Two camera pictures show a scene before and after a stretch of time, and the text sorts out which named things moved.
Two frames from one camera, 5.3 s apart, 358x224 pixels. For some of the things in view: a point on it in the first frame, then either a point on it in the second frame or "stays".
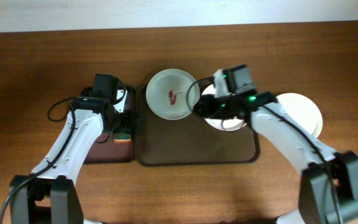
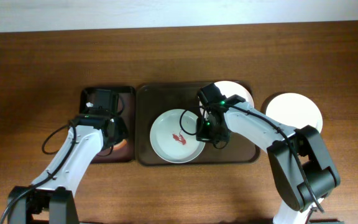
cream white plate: x=302 y=111 stays
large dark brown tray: x=189 y=140 stays
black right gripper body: x=220 y=107 -> x=207 y=131
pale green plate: x=166 y=93 -> x=173 y=135
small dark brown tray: x=107 y=150 stays
